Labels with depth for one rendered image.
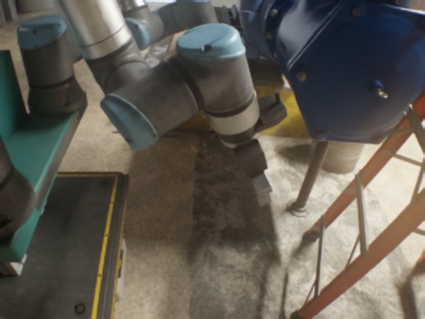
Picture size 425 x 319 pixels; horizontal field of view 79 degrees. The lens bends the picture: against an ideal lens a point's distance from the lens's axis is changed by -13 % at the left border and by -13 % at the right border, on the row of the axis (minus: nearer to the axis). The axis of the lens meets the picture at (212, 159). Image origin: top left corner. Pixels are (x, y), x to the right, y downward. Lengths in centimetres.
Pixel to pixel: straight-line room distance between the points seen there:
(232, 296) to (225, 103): 100
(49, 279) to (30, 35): 73
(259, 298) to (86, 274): 72
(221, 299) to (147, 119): 103
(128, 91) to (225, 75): 13
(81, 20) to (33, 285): 83
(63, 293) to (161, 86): 77
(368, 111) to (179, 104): 87
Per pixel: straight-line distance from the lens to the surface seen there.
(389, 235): 93
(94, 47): 48
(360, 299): 150
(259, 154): 50
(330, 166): 202
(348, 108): 112
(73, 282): 102
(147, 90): 39
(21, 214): 64
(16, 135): 94
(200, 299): 130
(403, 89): 119
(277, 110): 52
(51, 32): 91
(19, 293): 107
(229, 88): 42
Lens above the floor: 118
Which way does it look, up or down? 38 degrees down
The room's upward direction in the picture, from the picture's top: 6 degrees clockwise
